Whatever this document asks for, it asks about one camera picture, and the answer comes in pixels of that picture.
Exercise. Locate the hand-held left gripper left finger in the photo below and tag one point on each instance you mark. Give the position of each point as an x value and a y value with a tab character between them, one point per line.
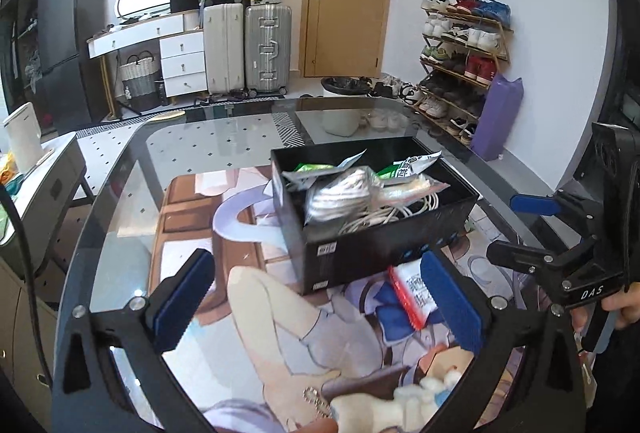
182	303

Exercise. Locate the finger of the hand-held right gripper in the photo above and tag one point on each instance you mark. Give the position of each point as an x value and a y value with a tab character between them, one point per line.
520	258
535	205

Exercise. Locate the clear bag white item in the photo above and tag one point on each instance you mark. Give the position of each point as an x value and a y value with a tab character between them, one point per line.
340	198

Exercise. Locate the white electric kettle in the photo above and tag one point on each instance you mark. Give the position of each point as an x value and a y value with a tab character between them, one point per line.
22	138

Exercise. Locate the black fridge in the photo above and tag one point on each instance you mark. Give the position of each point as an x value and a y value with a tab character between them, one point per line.
70	23

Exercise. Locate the printed desk mat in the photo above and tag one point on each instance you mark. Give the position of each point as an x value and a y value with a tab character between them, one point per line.
260	313

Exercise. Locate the red and white packet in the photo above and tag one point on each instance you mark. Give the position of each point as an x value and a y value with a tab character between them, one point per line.
412	293

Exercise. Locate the black and white patterned rug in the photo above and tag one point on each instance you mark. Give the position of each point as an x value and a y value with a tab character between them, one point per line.
200	118

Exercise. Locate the yellow snack bag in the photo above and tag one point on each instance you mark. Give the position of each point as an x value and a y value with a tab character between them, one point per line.
6	173

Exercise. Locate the purple yoga mat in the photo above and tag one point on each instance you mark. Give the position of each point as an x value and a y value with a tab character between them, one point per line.
495	118

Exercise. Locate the black cardboard box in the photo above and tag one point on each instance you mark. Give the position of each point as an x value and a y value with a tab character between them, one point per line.
380	243

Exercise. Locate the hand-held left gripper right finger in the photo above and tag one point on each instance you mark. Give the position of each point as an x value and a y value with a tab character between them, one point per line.
452	308

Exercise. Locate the white dresser with drawers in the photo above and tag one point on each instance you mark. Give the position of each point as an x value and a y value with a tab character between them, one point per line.
182	63

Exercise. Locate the silver suitcase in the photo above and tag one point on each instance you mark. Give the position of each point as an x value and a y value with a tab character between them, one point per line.
267	48

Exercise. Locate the white-topped side cabinet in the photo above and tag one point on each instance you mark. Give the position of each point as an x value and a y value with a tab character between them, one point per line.
50	193

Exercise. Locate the shoe rack with shoes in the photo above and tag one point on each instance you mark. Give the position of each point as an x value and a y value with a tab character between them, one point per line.
480	68

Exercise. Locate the white trash bin black liner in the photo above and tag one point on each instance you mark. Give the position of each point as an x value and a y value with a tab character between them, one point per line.
342	110

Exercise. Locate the wooden shoe rack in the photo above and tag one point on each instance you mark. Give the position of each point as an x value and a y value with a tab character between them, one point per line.
492	58

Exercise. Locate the white and green snack packet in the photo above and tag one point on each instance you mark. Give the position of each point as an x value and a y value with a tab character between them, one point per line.
407	165

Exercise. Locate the person's right hand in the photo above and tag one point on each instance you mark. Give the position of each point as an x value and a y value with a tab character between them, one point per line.
627	308

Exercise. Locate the woven basket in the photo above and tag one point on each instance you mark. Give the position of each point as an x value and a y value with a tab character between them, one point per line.
139	83

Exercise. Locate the white suitcase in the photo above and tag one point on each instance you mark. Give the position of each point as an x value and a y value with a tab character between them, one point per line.
223	48

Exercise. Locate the pile of loose shoes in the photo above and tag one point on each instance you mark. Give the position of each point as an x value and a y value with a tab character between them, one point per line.
400	90

